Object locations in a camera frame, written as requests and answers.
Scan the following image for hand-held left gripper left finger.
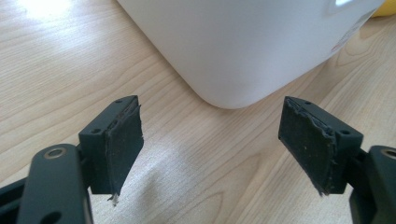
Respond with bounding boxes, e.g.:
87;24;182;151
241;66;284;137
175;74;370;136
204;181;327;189
78;94;145;207

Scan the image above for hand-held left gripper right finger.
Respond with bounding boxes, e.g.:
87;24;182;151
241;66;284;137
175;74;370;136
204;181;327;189
277;95;364;197

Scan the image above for white plastic container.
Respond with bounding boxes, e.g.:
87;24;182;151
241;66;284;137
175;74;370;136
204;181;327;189
116;0;387;110

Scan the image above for yellow object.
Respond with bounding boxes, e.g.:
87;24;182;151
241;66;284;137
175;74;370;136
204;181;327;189
372;0;396;19

